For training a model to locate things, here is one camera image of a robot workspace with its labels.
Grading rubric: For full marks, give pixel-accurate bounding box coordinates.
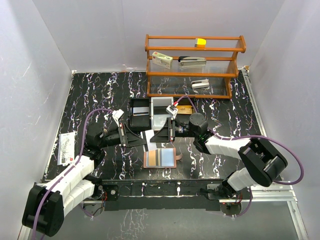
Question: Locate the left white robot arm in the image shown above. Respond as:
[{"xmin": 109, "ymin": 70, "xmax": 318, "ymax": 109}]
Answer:
[{"xmin": 22, "ymin": 123, "xmax": 147, "ymax": 237}]

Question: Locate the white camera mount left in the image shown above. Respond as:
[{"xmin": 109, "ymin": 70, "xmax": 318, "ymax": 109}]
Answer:
[{"xmin": 112, "ymin": 109, "xmax": 124, "ymax": 127}]

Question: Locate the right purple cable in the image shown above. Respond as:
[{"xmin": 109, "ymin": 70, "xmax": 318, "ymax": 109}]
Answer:
[{"xmin": 178, "ymin": 95, "xmax": 305, "ymax": 186}]

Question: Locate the silver magnetic stripe card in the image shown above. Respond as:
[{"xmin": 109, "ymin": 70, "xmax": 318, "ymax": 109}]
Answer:
[{"xmin": 132, "ymin": 106, "xmax": 150, "ymax": 116}]

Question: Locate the orange wooden shelf rack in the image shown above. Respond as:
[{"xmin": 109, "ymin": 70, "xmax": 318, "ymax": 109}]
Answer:
[{"xmin": 144, "ymin": 34, "xmax": 247, "ymax": 99}]

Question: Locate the yellow sticky note block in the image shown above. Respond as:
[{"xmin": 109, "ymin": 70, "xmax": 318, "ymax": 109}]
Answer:
[{"xmin": 194, "ymin": 38, "xmax": 207, "ymax": 48}]

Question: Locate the middle white tray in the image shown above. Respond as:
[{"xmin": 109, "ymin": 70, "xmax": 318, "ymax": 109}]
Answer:
[{"xmin": 150, "ymin": 97, "xmax": 174, "ymax": 132}]

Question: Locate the purple cable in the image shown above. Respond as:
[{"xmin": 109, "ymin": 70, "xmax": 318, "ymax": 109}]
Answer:
[
  {"xmin": 178, "ymin": 95, "xmax": 305, "ymax": 186},
  {"xmin": 31, "ymin": 108, "xmax": 115, "ymax": 240}
]

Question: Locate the silver VIP card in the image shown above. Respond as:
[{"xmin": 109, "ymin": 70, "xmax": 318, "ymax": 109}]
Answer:
[{"xmin": 140, "ymin": 129, "xmax": 157, "ymax": 152}]

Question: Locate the white paper label sheet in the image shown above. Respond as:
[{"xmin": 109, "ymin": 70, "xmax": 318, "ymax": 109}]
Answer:
[{"xmin": 57, "ymin": 131, "xmax": 76, "ymax": 166}]

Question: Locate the black front base bar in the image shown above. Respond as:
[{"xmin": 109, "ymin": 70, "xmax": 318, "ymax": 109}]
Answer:
[{"xmin": 97, "ymin": 179, "xmax": 250, "ymax": 211}]

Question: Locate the left black tray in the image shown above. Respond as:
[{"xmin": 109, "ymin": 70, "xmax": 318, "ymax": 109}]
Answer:
[{"xmin": 128, "ymin": 98, "xmax": 152, "ymax": 132}]

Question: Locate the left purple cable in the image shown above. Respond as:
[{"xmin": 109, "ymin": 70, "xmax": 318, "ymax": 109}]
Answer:
[{"xmin": 31, "ymin": 108, "xmax": 115, "ymax": 240}]

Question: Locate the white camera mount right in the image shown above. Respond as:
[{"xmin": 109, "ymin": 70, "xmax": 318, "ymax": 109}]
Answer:
[{"xmin": 166, "ymin": 104, "xmax": 178, "ymax": 119}]

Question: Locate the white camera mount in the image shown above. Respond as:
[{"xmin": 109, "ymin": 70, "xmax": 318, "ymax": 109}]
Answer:
[
  {"xmin": 112, "ymin": 109, "xmax": 124, "ymax": 127},
  {"xmin": 166, "ymin": 104, "xmax": 178, "ymax": 119}
]

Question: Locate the white staples box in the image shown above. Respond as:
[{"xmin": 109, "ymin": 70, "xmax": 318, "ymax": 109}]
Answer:
[{"xmin": 152, "ymin": 51, "xmax": 173, "ymax": 69}]

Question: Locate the grey black stapler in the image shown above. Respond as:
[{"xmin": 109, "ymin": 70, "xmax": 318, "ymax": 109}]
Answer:
[{"xmin": 178, "ymin": 56, "xmax": 207, "ymax": 68}]

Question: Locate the small white hole punch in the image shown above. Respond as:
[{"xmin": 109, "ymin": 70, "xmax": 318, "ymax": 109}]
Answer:
[{"xmin": 190, "ymin": 79, "xmax": 210, "ymax": 90}]

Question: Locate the gold magnetic stripe card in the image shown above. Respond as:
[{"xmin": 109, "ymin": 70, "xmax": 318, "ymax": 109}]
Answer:
[{"xmin": 145, "ymin": 149, "xmax": 161, "ymax": 168}]

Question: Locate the pink leather card holder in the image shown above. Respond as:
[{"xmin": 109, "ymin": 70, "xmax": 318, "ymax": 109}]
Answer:
[{"xmin": 143, "ymin": 148, "xmax": 183, "ymax": 169}]

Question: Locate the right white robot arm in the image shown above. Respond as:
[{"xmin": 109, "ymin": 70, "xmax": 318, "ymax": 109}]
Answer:
[{"xmin": 150, "ymin": 113, "xmax": 288, "ymax": 200}]

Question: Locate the gold card in tray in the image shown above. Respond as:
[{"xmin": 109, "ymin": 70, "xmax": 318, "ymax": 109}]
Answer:
[{"xmin": 176, "ymin": 105, "xmax": 196, "ymax": 115}]

